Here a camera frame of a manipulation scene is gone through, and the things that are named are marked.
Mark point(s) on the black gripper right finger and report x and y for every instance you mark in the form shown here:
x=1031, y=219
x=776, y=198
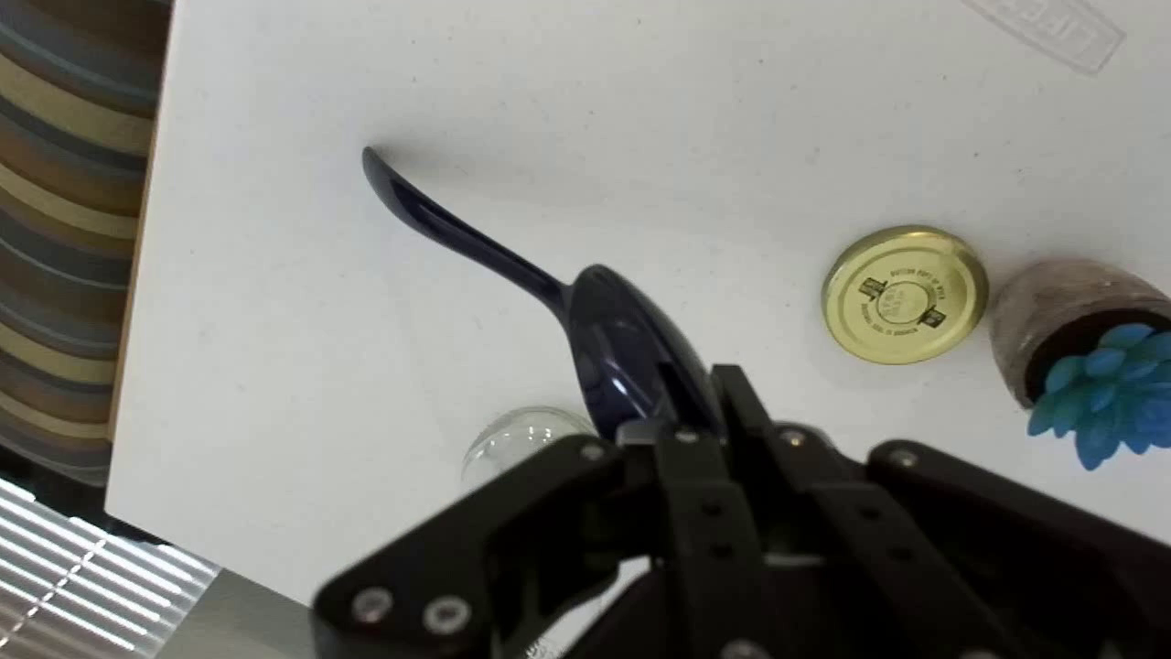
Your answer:
x=919, y=554

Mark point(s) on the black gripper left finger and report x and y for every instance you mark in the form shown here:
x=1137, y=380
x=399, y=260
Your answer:
x=654, y=528

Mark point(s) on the black ladle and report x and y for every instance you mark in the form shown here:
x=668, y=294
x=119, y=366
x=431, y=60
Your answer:
x=630, y=361

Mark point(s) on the clear glass jar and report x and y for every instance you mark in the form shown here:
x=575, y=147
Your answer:
x=519, y=436

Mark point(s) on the gold jar lid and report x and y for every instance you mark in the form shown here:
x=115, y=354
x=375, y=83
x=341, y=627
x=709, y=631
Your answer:
x=907, y=294

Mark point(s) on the small blue succulent pot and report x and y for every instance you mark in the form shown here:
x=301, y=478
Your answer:
x=1084, y=348

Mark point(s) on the white table top board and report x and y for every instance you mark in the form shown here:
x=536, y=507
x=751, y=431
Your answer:
x=306, y=375

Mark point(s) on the white window blinds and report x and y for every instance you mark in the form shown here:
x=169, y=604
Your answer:
x=75, y=591

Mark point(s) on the striped sofa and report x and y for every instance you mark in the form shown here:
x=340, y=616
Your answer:
x=80, y=109

